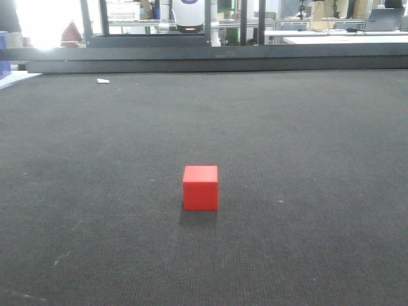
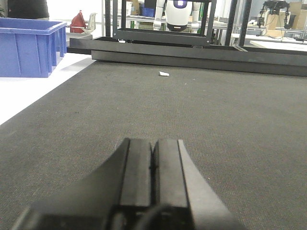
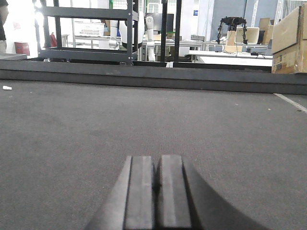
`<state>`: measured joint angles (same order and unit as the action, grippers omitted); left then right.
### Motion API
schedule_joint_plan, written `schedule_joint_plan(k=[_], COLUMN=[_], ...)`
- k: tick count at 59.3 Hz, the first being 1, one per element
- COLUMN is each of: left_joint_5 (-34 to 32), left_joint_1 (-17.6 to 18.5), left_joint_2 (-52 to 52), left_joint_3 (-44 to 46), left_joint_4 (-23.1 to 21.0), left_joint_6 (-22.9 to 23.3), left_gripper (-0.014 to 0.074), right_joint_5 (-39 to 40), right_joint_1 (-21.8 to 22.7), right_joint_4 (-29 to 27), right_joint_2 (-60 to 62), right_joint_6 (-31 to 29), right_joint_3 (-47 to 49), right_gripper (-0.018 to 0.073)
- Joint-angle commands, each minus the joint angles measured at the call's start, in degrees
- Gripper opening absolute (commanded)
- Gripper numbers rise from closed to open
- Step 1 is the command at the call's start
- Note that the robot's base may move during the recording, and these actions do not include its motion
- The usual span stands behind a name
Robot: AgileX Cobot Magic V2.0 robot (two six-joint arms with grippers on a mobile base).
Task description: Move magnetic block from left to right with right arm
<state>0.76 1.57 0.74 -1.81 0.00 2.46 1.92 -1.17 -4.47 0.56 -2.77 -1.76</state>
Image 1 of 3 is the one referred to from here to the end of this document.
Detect small white paper scrap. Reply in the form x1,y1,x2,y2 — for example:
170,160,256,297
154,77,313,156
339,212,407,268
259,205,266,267
97,78,110,84

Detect red magnetic cube block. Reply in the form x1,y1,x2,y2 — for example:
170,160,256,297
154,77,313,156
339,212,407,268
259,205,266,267
182,165,219,211

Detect red bag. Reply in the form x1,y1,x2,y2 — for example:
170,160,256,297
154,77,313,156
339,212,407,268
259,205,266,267
61,20,82,48

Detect dark grey table mat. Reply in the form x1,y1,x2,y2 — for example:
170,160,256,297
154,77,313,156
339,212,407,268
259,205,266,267
1,69,407,305

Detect black metal frame rail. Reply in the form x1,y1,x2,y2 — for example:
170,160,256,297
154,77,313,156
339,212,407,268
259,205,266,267
1,43,407,74

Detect white humanoid robot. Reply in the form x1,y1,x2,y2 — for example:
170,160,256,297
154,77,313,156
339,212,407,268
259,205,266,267
159,0,221,47

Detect blue plastic bin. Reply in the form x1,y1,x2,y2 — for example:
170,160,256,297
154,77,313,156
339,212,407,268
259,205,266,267
0,31,11,79

